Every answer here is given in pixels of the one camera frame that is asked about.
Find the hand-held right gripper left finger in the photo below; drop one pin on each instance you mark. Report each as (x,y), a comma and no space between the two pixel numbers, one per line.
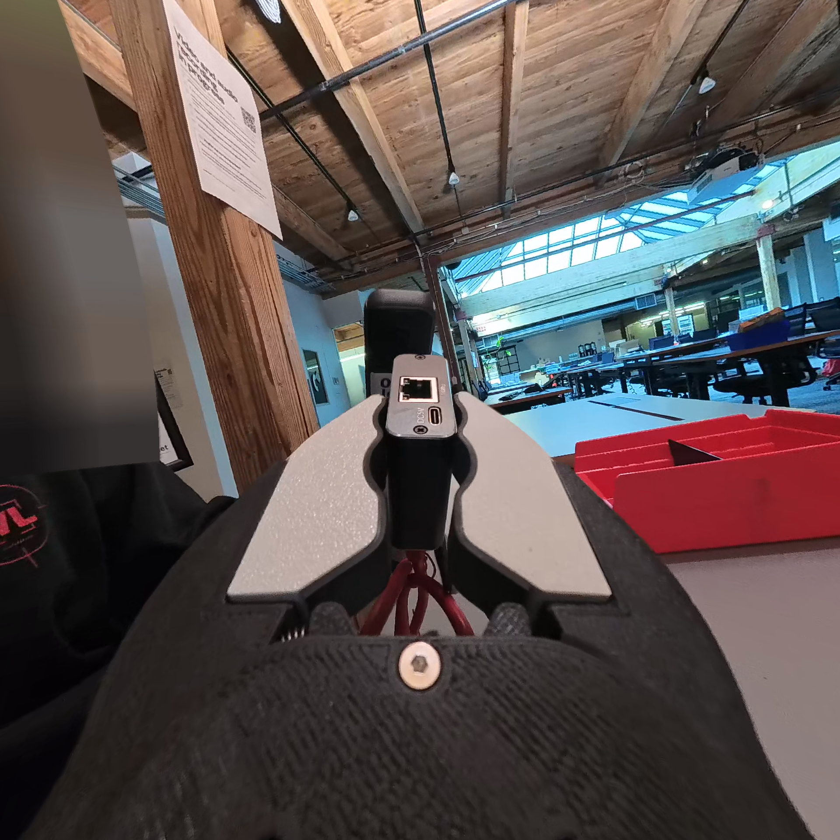
(308,518)

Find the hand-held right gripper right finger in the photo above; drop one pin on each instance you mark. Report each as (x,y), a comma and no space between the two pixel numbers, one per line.
(531,518)

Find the black port adapter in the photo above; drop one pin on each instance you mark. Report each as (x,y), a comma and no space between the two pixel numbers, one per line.
(420,485)

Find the white desk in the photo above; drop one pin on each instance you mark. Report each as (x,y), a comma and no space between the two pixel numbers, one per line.
(590,420)

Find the black bin divider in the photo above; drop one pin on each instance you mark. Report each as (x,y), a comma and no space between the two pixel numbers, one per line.
(689,453)

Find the red plastic bin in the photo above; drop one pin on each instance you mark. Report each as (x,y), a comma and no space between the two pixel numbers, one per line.
(722,505)

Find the person's black sweatshirt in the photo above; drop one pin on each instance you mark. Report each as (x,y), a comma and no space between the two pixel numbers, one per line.
(79,590)

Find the white paper notice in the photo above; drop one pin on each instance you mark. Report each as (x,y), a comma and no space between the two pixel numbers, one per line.
(223,131)

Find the wood-top office desk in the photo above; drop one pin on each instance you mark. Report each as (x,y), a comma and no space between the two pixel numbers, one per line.
(754,348)

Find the blue storage bin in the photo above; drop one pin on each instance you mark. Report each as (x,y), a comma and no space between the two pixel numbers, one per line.
(758,336)

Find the black mesh office chair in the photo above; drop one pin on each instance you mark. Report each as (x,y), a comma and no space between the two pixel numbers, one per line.
(817,334)

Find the black framed wall sign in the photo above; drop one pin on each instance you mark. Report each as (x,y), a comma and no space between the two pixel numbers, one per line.
(172,426)

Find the wooden post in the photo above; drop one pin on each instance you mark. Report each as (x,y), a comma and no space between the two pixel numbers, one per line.
(216,295)

